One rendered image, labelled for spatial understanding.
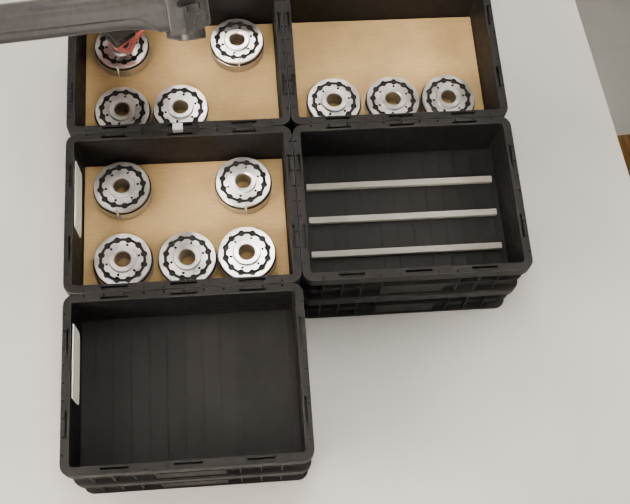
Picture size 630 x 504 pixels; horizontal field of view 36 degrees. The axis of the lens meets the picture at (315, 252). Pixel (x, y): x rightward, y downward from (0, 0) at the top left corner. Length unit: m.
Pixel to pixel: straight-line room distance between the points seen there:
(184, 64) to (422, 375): 0.76
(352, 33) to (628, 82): 1.29
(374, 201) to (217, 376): 0.44
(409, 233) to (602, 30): 1.51
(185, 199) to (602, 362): 0.85
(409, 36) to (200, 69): 0.42
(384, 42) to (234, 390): 0.76
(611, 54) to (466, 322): 1.43
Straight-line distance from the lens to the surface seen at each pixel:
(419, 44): 2.00
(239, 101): 1.91
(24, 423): 1.87
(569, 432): 1.90
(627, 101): 3.06
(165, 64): 1.96
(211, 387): 1.71
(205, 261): 1.74
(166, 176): 1.84
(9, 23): 1.29
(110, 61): 1.94
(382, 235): 1.80
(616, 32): 3.18
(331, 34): 1.99
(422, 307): 1.87
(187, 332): 1.73
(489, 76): 1.91
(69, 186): 1.76
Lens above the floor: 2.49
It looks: 69 degrees down
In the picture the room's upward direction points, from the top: 8 degrees clockwise
